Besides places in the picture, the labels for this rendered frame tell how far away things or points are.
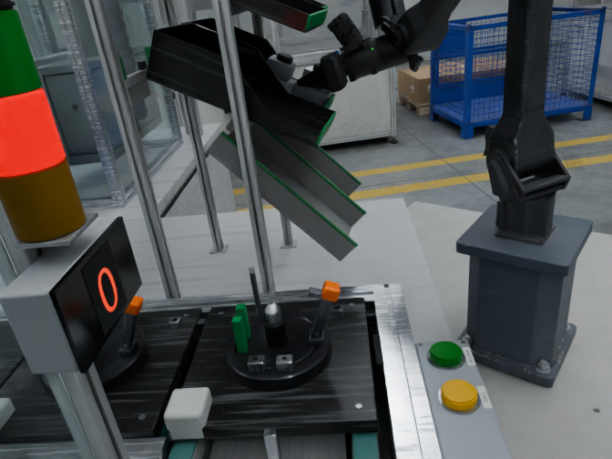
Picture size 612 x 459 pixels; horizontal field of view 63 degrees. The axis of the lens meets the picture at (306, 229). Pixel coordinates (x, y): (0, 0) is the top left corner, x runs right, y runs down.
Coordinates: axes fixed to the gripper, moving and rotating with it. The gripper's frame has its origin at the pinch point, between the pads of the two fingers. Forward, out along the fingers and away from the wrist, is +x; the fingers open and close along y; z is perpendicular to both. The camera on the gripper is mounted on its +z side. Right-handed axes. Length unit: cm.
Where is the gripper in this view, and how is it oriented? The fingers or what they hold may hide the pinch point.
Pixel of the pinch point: (318, 75)
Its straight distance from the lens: 96.9
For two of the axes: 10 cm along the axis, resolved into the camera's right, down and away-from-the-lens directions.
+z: -3.3, -8.9, -3.2
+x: -9.0, 1.9, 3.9
